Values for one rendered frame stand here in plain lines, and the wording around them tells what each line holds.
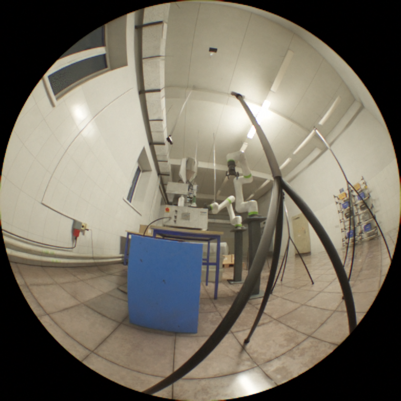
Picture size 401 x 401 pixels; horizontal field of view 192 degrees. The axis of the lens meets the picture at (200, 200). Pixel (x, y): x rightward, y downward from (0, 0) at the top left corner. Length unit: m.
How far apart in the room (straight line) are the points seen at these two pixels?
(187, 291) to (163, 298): 0.14
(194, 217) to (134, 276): 0.88
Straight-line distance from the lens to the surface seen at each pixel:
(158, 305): 0.77
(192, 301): 0.74
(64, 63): 2.35
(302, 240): 6.22
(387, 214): 5.49
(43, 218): 1.55
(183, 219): 1.30
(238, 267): 2.11
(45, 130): 1.54
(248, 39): 4.15
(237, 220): 2.14
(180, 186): 1.49
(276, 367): 0.71
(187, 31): 4.10
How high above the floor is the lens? 0.57
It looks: 23 degrees up
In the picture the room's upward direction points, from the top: 3 degrees clockwise
